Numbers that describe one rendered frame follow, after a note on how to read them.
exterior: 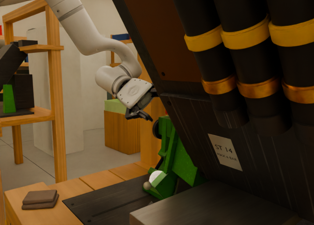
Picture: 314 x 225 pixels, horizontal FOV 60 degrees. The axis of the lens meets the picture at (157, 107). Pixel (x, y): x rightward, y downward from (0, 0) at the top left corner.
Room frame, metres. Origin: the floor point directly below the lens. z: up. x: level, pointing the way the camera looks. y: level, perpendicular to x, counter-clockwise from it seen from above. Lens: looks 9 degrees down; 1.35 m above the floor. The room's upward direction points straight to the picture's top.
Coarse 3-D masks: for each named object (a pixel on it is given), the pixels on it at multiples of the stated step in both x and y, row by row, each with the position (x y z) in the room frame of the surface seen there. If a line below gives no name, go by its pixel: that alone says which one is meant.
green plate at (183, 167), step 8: (176, 136) 0.57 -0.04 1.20; (176, 144) 0.57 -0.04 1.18; (168, 152) 0.58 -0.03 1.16; (176, 152) 0.57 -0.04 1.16; (184, 152) 0.56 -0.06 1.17; (168, 160) 0.58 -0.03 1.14; (176, 160) 0.57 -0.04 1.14; (184, 160) 0.56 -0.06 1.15; (168, 168) 0.58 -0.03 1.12; (176, 168) 0.57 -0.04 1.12; (184, 168) 0.56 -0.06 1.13; (192, 168) 0.54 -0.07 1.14; (176, 176) 0.61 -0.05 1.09; (184, 176) 0.55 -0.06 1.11; (192, 176) 0.54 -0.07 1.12; (200, 176) 0.54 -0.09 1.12; (192, 184) 0.54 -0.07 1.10
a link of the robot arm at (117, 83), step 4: (120, 76) 0.90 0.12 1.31; (124, 76) 0.90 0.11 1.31; (128, 76) 0.91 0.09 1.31; (116, 80) 0.89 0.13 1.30; (120, 80) 0.88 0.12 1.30; (116, 84) 0.88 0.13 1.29; (120, 84) 0.88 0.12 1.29; (112, 88) 0.90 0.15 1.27; (116, 88) 0.88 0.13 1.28; (116, 92) 0.88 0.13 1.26; (116, 96) 0.90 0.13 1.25
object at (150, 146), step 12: (144, 72) 1.27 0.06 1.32; (144, 108) 1.28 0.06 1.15; (156, 108) 1.26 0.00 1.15; (144, 120) 1.28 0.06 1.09; (156, 120) 1.26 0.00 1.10; (144, 132) 1.28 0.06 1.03; (144, 144) 1.28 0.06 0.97; (156, 144) 1.26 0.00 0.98; (144, 156) 1.28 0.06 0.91; (156, 156) 1.26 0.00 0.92
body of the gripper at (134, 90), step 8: (128, 80) 0.89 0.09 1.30; (136, 80) 0.87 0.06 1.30; (144, 80) 0.86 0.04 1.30; (120, 88) 0.88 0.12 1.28; (128, 88) 0.86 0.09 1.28; (136, 88) 0.84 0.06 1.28; (144, 88) 0.82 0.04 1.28; (120, 96) 0.85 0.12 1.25; (128, 96) 0.83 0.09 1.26; (136, 96) 0.81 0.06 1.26; (144, 96) 0.83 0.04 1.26; (128, 104) 0.81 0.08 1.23; (144, 104) 0.83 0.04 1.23
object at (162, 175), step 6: (162, 174) 0.59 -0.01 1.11; (168, 174) 0.58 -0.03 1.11; (156, 180) 0.58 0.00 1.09; (162, 180) 0.58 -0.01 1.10; (168, 180) 0.59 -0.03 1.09; (156, 186) 0.57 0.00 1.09; (162, 186) 0.58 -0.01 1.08; (168, 186) 0.60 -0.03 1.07; (174, 186) 0.61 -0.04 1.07; (162, 192) 0.59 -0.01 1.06; (168, 192) 0.60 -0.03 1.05
